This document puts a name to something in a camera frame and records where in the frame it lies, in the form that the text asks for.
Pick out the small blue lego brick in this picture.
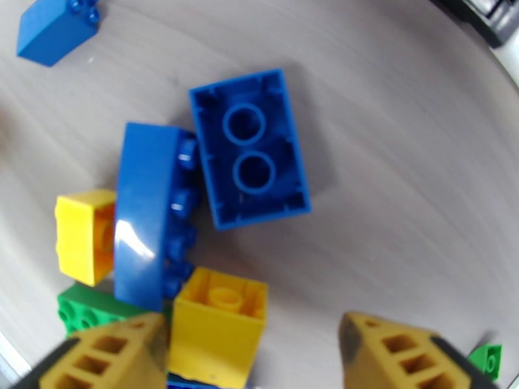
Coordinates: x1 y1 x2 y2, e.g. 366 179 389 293
16 0 100 68

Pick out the black plastic bin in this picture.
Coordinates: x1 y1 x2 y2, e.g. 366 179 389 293
423 0 519 49

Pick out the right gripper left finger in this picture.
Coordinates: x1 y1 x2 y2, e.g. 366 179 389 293
16 312 170 389

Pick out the long blue lego brick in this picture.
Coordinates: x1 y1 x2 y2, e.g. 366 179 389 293
113 122 202 314

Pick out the small yellow lego brick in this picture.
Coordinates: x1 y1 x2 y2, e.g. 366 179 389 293
54 189 119 287
167 266 269 389

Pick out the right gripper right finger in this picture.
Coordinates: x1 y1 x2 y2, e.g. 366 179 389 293
339 312 500 389

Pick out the small green lego brick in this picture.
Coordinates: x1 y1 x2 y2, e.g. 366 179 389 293
466 344 503 381

